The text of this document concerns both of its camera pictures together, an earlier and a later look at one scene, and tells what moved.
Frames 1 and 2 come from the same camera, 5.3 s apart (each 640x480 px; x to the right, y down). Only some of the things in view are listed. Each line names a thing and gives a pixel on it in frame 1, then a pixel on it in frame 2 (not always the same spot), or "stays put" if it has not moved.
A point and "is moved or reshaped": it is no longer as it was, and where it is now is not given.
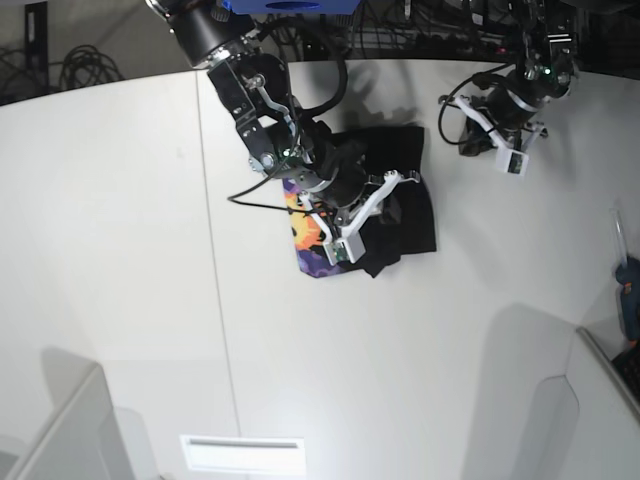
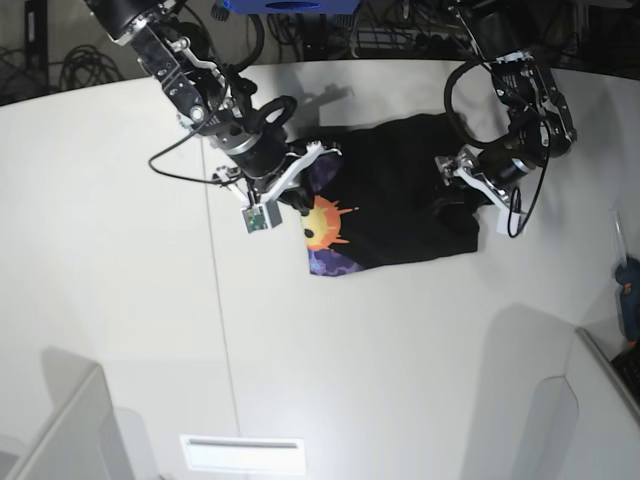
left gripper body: [280, 141] → [246, 127]
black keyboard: [628, 365] stays put
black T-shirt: [401, 223] is moved or reshaped
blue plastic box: [293, 6] stays put
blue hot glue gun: [627, 270] stays put
